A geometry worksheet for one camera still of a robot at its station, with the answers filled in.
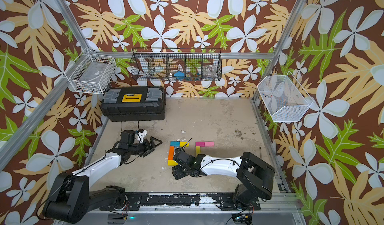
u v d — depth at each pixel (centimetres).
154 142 78
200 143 95
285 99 84
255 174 44
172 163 88
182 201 75
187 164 64
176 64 98
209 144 94
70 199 41
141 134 82
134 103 93
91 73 86
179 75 94
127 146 69
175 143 95
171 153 91
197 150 91
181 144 93
